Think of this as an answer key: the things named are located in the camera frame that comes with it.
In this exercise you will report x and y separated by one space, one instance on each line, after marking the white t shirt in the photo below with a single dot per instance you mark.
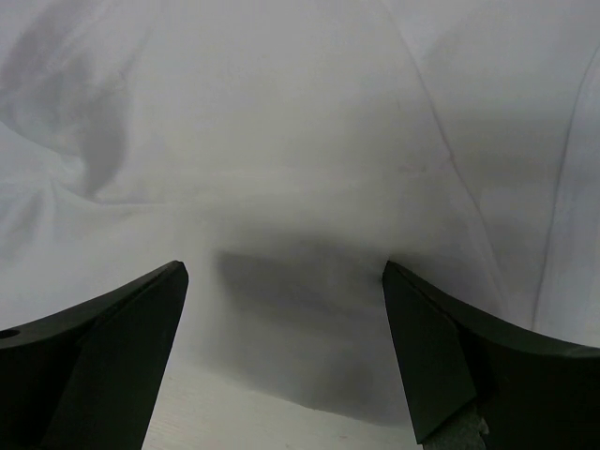
284 151

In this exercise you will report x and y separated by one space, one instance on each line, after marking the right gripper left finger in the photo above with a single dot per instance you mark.
88 376

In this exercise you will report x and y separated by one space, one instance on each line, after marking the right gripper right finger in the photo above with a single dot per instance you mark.
474 381

